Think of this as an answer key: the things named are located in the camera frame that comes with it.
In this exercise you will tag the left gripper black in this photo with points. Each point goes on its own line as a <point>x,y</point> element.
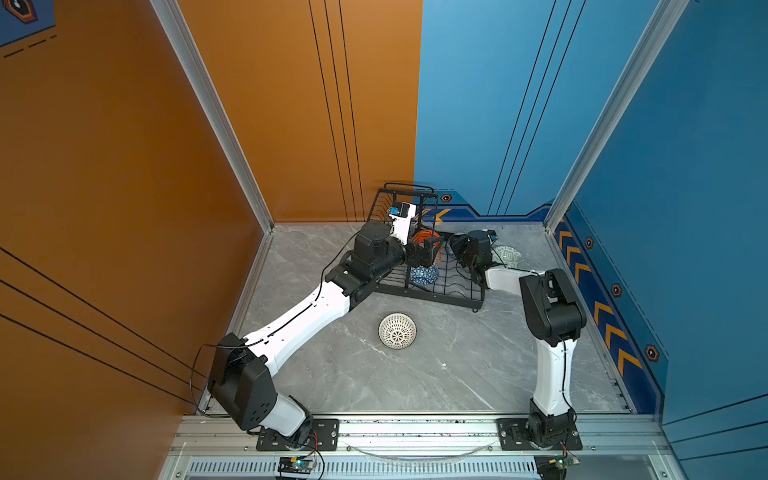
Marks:
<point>424,257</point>

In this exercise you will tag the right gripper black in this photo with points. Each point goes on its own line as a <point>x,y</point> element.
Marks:
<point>457,244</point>

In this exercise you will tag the orange plastic bowl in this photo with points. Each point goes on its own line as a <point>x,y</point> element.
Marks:
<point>420,236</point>

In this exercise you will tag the black wire dish rack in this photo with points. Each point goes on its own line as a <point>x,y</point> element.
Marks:
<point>440,266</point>

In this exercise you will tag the dark blue geometric bowl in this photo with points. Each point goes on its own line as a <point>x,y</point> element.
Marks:
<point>424,276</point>

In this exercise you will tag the white red lattice bowl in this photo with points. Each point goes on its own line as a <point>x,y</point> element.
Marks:
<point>397,331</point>

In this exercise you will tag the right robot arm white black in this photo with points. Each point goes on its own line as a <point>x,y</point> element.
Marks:
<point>555,319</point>

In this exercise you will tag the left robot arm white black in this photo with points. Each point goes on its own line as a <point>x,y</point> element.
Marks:
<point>243,369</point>

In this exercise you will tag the green white patterned bowl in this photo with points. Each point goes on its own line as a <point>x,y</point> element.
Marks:
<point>508,256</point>

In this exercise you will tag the right circuit board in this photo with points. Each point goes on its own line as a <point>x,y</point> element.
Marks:
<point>555,467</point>

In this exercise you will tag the left green circuit board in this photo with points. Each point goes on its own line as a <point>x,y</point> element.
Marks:
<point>301,467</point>

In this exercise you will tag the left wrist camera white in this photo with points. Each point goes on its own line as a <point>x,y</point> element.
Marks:
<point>401,214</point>

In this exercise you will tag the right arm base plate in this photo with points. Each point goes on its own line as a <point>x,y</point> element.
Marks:
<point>538,433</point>

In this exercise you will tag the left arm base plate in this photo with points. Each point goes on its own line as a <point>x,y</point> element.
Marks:
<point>323,435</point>

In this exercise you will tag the aluminium front rail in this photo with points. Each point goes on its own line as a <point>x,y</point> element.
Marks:
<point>425,446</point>

